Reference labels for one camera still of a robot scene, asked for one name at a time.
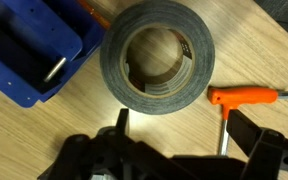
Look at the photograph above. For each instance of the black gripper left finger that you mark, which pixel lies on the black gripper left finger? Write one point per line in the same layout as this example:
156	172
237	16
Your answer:
94	156

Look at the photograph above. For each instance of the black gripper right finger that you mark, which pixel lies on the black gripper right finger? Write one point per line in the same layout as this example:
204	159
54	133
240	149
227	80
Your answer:
274	156

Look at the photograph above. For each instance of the grey masking tape roll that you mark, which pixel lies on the grey masking tape roll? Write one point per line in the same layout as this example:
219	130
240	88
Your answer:
112	63

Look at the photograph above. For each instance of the blue hex key holder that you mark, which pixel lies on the blue hex key holder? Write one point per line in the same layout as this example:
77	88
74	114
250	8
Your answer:
24	23

